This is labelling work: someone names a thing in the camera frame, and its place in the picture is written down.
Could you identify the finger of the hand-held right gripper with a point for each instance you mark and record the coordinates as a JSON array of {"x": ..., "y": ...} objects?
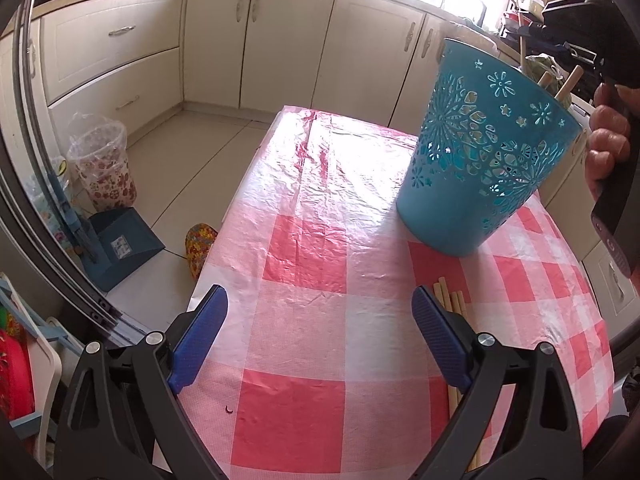
[{"x": 565, "y": 42}]

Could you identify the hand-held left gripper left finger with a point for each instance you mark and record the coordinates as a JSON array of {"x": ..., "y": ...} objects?
[{"x": 197, "y": 340}]

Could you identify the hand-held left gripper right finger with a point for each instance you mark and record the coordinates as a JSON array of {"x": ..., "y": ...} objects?
[{"x": 440, "y": 335}]

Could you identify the blue perforated plastic basket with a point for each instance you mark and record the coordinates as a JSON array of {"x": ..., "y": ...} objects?
[{"x": 450, "y": 200}]

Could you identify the person's right hand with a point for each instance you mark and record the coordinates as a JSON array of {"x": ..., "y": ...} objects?
[{"x": 607, "y": 130}]

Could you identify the green plastic bag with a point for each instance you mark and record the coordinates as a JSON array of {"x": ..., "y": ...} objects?
[{"x": 542, "y": 67}]

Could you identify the stack of dishes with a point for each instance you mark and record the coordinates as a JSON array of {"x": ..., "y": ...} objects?
[{"x": 522, "y": 12}]

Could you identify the yellow floral slipper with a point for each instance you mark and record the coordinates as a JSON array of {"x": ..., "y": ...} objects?
[{"x": 200, "y": 247}]

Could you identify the blue dustpan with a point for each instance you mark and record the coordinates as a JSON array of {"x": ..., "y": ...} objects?
[{"x": 125, "y": 245}]

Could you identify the red checkered plastic tablecloth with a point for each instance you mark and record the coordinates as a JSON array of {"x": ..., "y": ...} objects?
[{"x": 325, "y": 240}]

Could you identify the cream and blue shoe rack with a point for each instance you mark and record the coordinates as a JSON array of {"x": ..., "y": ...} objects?
[{"x": 30, "y": 350}]

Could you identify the floral trash bin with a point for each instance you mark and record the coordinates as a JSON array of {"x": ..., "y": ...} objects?
[{"x": 105, "y": 170}]

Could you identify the cream base cabinets with doors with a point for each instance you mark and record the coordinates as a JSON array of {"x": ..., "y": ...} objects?
[{"x": 290, "y": 45}]

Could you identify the sliding door frame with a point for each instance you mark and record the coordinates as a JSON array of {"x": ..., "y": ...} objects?
[{"x": 35, "y": 170}]

